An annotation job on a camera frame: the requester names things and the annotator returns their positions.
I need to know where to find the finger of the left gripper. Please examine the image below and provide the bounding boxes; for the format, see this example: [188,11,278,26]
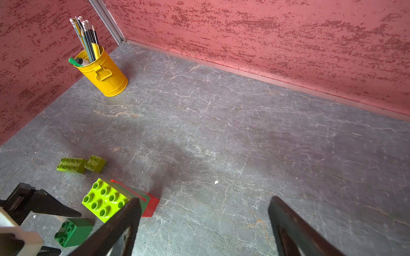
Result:
[37,246,62,256]
[1,182,82,225]

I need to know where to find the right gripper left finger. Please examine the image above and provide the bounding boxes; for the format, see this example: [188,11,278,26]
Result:
[70,198,142,256]

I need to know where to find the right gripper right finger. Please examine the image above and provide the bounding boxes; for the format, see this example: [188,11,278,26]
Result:
[268,196,343,256]

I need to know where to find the dark green 2x2 brick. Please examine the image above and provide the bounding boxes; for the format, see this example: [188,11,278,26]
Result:
[54,218,94,247]

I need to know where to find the lime 2x4 brick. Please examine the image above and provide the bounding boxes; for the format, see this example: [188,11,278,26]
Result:
[82,178,141,223]
[56,157,87,174]

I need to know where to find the red 2x4 brick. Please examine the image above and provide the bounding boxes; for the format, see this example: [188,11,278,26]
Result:
[111,179,160,218]

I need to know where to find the lime 2x2 brick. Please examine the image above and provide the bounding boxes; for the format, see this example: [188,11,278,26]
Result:
[84,155,106,173]

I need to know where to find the dark green 2x4 brick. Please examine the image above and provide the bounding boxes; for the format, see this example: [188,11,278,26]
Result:
[115,183,147,212]

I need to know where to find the yellow pencil cup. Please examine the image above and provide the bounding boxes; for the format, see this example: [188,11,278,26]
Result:
[76,47,128,97]

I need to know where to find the pencils in cup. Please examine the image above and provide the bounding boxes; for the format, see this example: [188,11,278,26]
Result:
[69,16,102,67]

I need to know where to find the left corner aluminium post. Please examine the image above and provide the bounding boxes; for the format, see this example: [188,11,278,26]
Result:
[89,0,127,45]

